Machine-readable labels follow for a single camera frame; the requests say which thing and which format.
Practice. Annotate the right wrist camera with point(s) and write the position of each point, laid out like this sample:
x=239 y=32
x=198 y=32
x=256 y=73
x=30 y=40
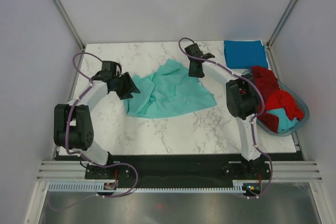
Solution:
x=194 y=50

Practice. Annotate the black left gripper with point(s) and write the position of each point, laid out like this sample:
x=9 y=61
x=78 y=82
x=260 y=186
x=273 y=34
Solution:
x=129 y=86

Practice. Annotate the folded blue t shirt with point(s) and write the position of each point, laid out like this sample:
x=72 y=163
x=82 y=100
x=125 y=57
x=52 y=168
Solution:
x=244 y=54

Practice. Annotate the white slotted cable duct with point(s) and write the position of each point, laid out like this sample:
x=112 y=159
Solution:
x=101 y=187

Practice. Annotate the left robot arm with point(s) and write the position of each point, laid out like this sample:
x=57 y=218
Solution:
x=73 y=127

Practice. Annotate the aluminium frame rail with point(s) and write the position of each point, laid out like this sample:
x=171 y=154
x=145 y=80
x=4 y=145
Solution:
x=278 y=171

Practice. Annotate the red t shirts pile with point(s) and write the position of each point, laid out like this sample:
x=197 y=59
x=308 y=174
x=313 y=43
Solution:
x=274 y=96

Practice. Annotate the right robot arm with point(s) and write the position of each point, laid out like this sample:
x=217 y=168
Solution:
x=242 y=99

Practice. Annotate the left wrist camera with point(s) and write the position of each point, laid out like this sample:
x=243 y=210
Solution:
x=110 y=69

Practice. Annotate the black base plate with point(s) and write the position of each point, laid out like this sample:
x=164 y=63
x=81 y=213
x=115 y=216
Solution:
x=124 y=160

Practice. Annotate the teal t shirt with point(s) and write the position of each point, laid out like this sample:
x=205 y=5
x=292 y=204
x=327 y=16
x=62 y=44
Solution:
x=280 y=122
x=168 y=92

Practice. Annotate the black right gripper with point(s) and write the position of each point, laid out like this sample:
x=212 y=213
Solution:
x=192 y=73

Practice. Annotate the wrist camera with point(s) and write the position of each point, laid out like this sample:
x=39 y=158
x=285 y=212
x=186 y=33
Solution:
x=194 y=50
x=110 y=69

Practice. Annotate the translucent blue plastic basket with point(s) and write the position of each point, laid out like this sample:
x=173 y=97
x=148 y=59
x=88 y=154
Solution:
x=300 y=103

